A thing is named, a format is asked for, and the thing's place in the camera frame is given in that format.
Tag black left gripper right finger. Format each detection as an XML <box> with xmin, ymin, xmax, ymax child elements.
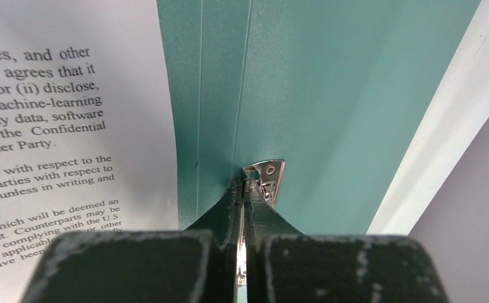
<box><xmin>244</xmin><ymin>180</ymin><xmax>449</xmax><ymax>302</ymax></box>

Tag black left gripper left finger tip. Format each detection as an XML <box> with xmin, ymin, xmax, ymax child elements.
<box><xmin>21</xmin><ymin>178</ymin><xmax>244</xmax><ymax>302</ymax></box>

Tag printed white paper sheet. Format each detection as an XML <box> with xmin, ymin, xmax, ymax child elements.
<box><xmin>0</xmin><ymin>1</ymin><xmax>178</xmax><ymax>302</ymax></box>

